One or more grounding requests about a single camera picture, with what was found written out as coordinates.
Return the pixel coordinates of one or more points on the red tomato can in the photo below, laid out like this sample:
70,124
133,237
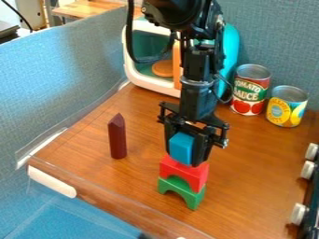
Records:
250,90

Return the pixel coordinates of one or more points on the yellow can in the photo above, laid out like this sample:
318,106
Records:
286,107

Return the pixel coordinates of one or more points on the toy microwave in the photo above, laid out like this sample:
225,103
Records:
143,43

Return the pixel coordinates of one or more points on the green arch block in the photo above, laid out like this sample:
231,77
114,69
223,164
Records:
192,197

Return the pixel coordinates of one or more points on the toy stove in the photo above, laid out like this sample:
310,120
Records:
310,193

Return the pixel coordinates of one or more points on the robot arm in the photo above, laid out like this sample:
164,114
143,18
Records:
198,63

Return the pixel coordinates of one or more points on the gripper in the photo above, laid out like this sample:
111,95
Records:
197,99

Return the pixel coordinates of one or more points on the wooden table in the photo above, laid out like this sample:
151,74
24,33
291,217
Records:
89,7

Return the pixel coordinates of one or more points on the blue cube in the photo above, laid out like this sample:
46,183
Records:
181,147

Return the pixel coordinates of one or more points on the red arch block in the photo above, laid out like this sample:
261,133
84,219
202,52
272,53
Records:
195,174

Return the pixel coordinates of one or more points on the dark red pointed block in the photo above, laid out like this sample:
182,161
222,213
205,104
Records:
117,137

